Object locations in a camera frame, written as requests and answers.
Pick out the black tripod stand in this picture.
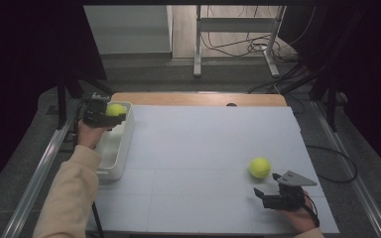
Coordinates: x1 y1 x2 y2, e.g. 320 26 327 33
56 73 114 131
279 70 349 133

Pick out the person's left hand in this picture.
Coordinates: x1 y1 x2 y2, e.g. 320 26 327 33
76 119 109 151

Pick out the black floor cable loop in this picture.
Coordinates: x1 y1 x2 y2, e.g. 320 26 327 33
305 144 358 184

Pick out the white plastic bin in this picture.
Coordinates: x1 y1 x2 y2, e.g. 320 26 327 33
93 100 136 181

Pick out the white cabinet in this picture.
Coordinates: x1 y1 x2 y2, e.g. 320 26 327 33
82 4 174 56

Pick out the dark curtain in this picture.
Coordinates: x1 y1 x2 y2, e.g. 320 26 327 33
0 0 108 200
278 0 381 186

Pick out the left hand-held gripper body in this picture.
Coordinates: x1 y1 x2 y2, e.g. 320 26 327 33
82 92 113 129

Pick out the yellow tennis ball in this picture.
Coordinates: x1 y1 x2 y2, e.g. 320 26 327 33
105 102 128 117
249 157 272 179

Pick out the white table cover sheet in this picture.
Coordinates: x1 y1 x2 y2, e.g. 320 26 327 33
86 104 340 235

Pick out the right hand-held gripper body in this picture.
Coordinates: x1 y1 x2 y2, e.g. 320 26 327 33
263 170 318 211

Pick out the bundle of black cables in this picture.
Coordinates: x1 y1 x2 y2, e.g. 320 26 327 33
199 4 317 63

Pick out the metal floor rail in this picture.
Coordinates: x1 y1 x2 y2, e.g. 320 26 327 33
0 98 79 238
312 100 381 238

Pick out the wooden table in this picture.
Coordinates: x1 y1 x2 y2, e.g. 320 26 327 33
110 91 288 107

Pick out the person's right hand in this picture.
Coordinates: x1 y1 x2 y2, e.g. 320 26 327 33
275 190 319 234

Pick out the grey metal stand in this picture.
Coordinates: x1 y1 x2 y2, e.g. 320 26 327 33
192 4 288 79

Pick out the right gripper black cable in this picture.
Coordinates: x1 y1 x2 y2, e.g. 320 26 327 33
302 192 321 228

